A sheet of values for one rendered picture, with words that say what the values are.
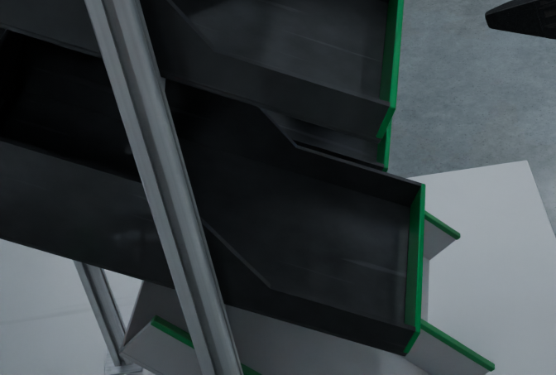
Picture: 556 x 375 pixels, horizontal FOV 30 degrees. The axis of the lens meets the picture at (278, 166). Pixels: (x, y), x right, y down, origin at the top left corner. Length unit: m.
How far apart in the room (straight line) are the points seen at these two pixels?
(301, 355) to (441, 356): 0.12
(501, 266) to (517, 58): 1.87
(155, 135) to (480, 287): 0.67
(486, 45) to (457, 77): 0.17
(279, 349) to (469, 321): 0.37
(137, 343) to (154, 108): 0.21
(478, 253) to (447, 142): 1.54
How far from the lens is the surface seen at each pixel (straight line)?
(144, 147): 0.50
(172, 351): 0.65
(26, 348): 1.17
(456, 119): 2.75
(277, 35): 0.55
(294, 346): 0.75
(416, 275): 0.64
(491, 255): 1.14
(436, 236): 0.93
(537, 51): 2.99
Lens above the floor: 1.66
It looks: 38 degrees down
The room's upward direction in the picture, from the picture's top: 12 degrees counter-clockwise
